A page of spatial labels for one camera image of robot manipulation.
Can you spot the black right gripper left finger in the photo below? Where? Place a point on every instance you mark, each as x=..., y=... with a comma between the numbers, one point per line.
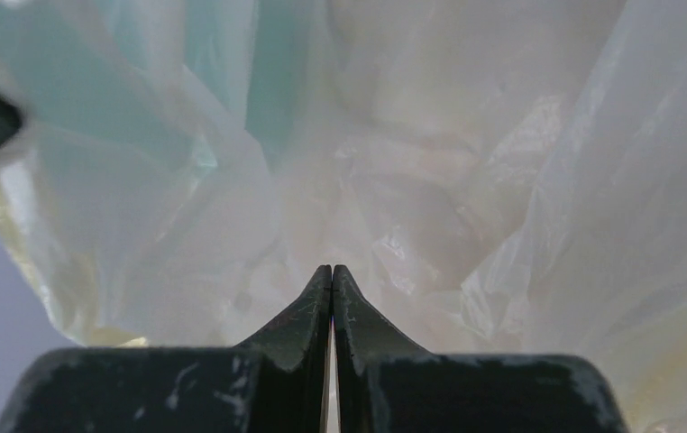
x=276, y=380

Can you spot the clear yellow-edged plastic bag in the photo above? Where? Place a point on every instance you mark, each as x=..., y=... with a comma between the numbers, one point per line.
x=499, y=176

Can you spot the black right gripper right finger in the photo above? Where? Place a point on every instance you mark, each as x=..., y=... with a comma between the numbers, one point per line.
x=386, y=382

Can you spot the green plastic trash bin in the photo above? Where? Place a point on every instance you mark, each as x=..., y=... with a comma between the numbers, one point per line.
x=127, y=71

